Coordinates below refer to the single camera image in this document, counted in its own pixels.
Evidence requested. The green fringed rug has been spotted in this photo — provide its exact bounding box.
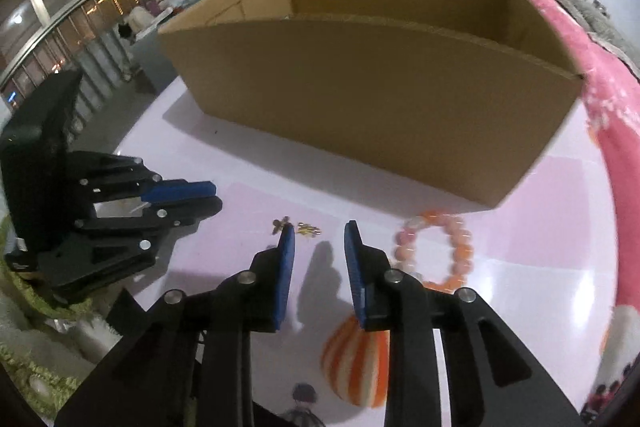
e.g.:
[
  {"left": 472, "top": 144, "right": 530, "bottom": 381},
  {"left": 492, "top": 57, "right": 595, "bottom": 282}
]
[{"left": 0, "top": 217, "right": 126, "bottom": 418}]

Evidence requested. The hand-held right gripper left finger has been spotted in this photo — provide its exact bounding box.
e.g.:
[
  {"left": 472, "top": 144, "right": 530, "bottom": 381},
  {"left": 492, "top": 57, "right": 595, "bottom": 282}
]
[{"left": 54, "top": 225, "right": 297, "bottom": 427}]

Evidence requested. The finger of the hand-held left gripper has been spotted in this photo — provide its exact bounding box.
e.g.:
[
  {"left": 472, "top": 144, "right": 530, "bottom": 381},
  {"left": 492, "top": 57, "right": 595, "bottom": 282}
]
[
  {"left": 67, "top": 151, "right": 217, "bottom": 204},
  {"left": 40, "top": 196, "right": 223, "bottom": 303}
]

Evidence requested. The pink orange bead bracelet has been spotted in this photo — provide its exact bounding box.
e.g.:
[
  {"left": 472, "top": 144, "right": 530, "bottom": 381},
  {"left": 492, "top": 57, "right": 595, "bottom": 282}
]
[{"left": 393, "top": 209, "right": 475, "bottom": 292}]

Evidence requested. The pink printed blanket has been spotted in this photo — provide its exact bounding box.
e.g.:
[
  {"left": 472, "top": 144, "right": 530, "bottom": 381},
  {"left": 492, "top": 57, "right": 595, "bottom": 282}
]
[{"left": 520, "top": 0, "right": 640, "bottom": 423}]

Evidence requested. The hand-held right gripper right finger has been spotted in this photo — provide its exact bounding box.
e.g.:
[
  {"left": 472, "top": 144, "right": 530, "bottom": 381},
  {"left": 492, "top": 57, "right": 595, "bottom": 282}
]
[{"left": 343, "top": 220, "right": 583, "bottom": 427}]

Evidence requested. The brown cardboard box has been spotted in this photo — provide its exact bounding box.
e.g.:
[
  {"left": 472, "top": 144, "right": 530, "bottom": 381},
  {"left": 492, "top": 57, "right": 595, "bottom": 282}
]
[{"left": 157, "top": 0, "right": 586, "bottom": 210}]

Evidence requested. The grey fuzzy blanket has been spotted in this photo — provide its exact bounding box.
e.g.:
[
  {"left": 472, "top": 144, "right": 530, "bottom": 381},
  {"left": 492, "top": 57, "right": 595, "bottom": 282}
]
[{"left": 550, "top": 0, "right": 640, "bottom": 72}]

